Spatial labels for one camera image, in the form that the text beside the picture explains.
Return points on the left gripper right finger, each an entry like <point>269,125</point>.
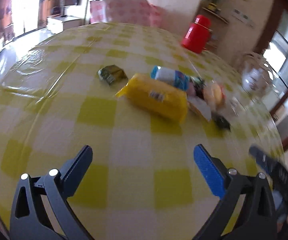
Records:
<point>257,218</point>

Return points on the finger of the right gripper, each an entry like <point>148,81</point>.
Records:
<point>267,163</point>

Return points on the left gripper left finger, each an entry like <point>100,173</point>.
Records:
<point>29,219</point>

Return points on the clear bread snack packet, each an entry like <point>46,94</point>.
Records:
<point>219,100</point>

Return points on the white nut snack packet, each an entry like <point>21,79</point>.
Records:
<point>199,107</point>

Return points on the yellow snack package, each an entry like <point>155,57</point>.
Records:
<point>156,96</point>

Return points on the right hand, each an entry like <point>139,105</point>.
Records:
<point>281,209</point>

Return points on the white floral teapot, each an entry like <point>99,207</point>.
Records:
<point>257,75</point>

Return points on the blue white snack bag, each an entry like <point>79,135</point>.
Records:
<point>172,77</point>

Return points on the yellow checkered tablecloth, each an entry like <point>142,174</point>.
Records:
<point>143,182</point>

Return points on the red thermos jug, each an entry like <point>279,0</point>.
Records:
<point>197,34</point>

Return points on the green snack packet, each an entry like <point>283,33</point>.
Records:
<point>111,74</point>

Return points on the white tv cabinet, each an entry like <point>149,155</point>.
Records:
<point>58,24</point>

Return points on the pink checkered chair cover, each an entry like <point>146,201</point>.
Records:
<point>138,12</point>

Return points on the wooden wall shelf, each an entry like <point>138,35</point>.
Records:
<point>215,15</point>

